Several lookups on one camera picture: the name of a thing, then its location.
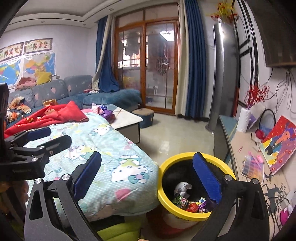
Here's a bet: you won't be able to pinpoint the purple gold snack wrapper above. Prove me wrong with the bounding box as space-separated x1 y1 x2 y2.
197 197 216 213

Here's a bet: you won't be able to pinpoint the yellow artificial flowers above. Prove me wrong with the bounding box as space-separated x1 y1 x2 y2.
208 1 238 25

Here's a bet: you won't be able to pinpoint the blue curtain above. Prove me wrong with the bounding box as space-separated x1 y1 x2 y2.
175 1 207 120
91 15 120 93

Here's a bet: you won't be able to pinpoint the silver tower air conditioner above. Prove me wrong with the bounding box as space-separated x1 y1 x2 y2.
206 20 238 133

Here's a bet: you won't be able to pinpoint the china map poster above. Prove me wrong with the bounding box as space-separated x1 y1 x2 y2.
23 52 56 77

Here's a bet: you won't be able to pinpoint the right blue curtain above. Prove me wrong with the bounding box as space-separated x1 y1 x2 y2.
175 1 207 120

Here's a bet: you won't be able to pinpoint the blue round stool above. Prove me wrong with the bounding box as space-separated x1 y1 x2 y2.
132 108 154 128

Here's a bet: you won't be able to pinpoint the white vase red berries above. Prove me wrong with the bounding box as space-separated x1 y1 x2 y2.
236 85 270 133

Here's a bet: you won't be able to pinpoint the black hoop basket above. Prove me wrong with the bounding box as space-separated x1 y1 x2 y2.
250 108 276 143

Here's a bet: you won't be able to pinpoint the world map poster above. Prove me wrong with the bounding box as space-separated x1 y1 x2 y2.
0 58 22 89

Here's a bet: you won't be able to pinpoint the framed embroidery picture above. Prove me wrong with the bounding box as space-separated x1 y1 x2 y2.
23 38 53 54

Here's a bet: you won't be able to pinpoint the wooden glass sliding door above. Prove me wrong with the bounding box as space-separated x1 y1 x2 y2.
113 3 180 115

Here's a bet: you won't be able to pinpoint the red blanket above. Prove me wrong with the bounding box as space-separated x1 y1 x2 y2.
4 101 89 138

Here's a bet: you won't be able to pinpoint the left blue curtain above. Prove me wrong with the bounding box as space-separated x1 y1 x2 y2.
91 15 120 93

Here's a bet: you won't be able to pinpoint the red plastic bag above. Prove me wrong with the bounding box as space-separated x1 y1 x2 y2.
186 202 199 213

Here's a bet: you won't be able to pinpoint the green black snack wrapper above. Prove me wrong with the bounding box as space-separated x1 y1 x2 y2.
171 194 189 209

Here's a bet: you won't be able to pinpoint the golden gift bag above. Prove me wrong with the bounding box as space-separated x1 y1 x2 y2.
43 99 58 107

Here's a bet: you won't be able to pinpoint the yellow rimmed black trash bin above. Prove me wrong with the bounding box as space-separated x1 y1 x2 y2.
157 151 237 222

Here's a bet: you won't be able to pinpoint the wall mounted television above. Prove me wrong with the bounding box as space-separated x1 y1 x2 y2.
247 0 295 67

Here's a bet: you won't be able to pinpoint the yellow cushion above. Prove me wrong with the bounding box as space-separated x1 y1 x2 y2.
35 72 52 85

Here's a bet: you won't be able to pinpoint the person left hand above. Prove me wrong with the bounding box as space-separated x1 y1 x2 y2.
1 181 29 204

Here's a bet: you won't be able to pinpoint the white top coffee table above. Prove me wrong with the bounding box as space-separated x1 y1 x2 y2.
107 104 143 144

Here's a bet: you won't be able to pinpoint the hello kitty blue bedsheet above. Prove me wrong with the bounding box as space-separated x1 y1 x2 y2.
26 113 159 221

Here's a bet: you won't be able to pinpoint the tv cabinet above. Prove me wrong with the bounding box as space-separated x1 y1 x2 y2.
213 115 292 238

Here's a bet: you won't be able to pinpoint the clothes pile on sofa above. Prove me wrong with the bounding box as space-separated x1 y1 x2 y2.
6 96 32 123

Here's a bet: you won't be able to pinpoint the bead organizer box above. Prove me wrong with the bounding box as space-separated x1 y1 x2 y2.
241 152 264 184

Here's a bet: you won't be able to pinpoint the blue grey sofa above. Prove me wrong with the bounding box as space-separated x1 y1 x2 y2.
6 74 143 128

